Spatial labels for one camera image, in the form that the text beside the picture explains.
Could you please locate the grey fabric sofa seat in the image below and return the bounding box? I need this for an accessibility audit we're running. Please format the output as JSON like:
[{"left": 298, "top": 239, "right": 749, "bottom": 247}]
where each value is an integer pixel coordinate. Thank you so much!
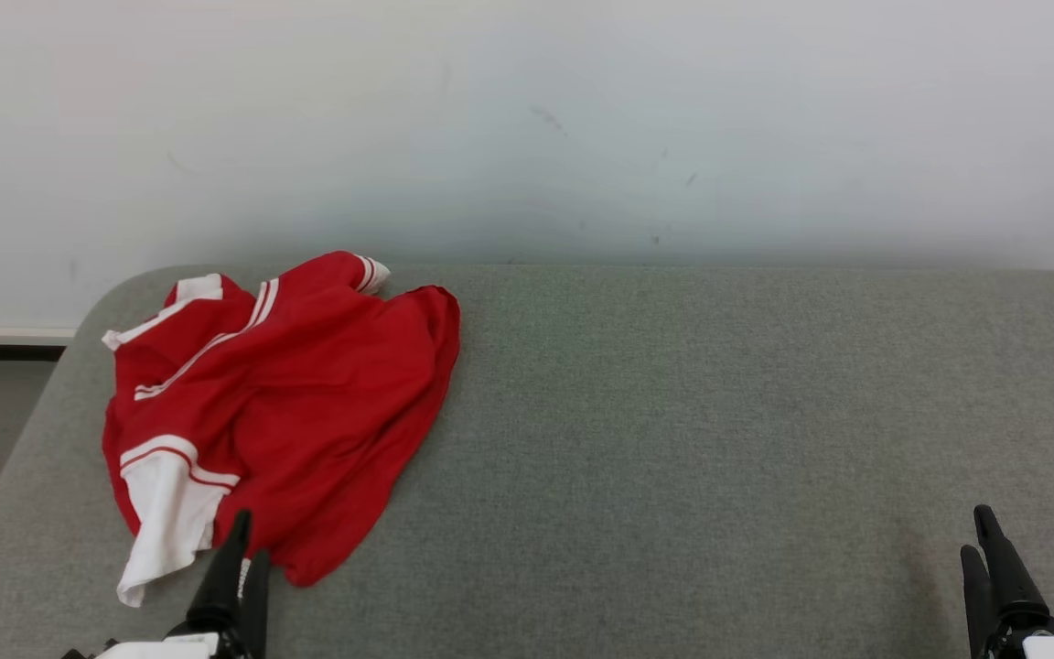
[{"left": 0, "top": 261, "right": 1054, "bottom": 659}]

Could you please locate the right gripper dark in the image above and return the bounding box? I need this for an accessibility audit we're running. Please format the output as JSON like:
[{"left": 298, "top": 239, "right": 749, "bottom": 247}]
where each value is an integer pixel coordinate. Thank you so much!
[{"left": 960, "top": 505, "right": 1054, "bottom": 659}]

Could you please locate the red white basketball jersey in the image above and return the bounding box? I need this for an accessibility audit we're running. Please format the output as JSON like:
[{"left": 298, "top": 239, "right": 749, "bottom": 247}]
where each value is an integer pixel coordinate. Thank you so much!
[{"left": 102, "top": 251, "right": 391, "bottom": 608}]

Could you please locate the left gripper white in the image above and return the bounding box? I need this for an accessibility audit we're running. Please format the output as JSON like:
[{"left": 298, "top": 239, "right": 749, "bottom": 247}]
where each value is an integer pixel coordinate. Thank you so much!
[{"left": 60, "top": 510, "right": 270, "bottom": 659}]

